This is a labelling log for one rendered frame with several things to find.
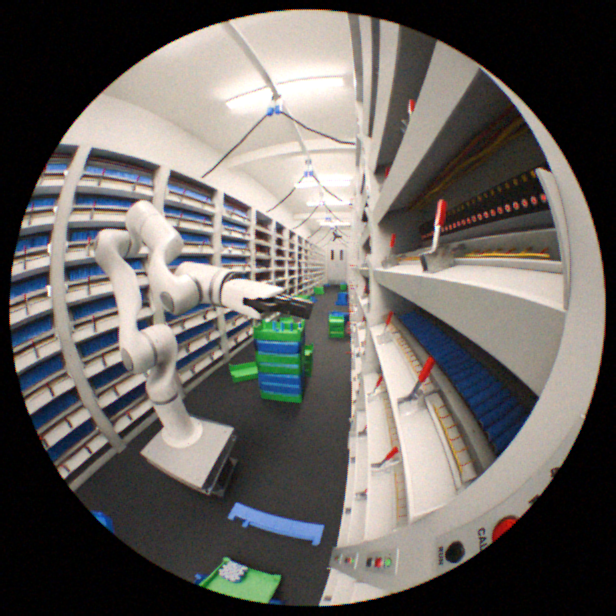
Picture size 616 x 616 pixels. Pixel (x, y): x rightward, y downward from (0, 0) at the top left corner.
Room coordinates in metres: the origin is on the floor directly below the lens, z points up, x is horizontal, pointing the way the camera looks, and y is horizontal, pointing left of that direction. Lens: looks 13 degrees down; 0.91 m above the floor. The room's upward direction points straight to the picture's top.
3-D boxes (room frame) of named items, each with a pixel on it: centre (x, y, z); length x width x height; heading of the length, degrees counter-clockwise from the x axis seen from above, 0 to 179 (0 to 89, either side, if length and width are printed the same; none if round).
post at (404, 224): (0.63, -0.32, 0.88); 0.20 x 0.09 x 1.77; 78
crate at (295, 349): (1.15, 0.18, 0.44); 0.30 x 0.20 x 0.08; 84
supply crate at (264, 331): (1.15, 0.18, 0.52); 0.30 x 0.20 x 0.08; 84
